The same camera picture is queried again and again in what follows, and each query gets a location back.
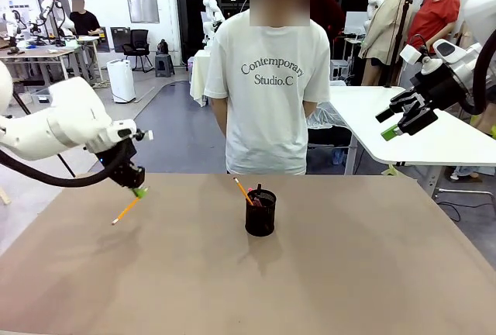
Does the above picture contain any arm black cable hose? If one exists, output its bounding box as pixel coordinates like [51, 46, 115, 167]
[459, 28, 496, 116]
[0, 144, 136, 189]

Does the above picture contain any black mesh pen holder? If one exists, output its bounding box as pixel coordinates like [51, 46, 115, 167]
[244, 189, 277, 237]

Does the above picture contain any black office chair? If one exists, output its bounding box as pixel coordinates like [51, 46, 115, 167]
[122, 29, 154, 74]

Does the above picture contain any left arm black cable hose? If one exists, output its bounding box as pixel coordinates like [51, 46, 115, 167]
[0, 144, 136, 189]

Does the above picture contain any clear plastic sheet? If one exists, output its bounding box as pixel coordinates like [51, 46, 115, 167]
[307, 100, 352, 130]

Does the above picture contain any seated person in black shirt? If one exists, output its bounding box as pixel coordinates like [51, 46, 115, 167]
[68, 0, 102, 37]

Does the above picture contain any mannequin in beige coat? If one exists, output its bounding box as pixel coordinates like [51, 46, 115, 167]
[358, 0, 408, 88]

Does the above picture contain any wooden desk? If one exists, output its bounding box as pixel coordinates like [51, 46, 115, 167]
[0, 47, 81, 88]

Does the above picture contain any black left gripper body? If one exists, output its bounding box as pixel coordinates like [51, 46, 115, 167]
[96, 141, 146, 189]

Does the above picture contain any white air purifier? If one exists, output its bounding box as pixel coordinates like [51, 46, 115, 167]
[106, 59, 137, 104]

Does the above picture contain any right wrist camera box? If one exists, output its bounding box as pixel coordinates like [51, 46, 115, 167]
[399, 43, 443, 76]

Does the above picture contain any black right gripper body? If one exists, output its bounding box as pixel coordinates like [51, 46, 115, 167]
[411, 62, 468, 112]

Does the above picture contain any table with white cloth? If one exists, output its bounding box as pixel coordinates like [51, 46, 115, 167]
[189, 49, 213, 109]

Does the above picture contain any person in red shirt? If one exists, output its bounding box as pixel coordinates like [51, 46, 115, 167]
[405, 0, 462, 55]

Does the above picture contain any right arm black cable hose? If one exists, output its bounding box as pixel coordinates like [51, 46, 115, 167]
[459, 28, 496, 116]

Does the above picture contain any grey wall panel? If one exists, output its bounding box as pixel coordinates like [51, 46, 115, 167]
[124, 0, 161, 25]

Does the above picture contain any yellow pencil with eraser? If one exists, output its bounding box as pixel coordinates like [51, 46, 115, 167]
[232, 176, 256, 207]
[111, 196, 141, 226]

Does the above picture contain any white monitor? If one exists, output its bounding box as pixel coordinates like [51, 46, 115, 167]
[343, 10, 369, 36]

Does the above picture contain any person's right forearm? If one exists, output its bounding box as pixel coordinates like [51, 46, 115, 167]
[210, 96, 228, 139]

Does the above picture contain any mannequin in dark red top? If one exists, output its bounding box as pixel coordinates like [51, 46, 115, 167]
[309, 0, 346, 45]

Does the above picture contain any white desk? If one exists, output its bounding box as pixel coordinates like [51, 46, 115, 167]
[75, 34, 106, 85]

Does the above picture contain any person in white T-shirt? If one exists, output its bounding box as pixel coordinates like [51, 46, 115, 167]
[203, 0, 332, 176]

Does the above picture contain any grey plastic stool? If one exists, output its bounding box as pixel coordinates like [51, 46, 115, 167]
[154, 53, 176, 78]

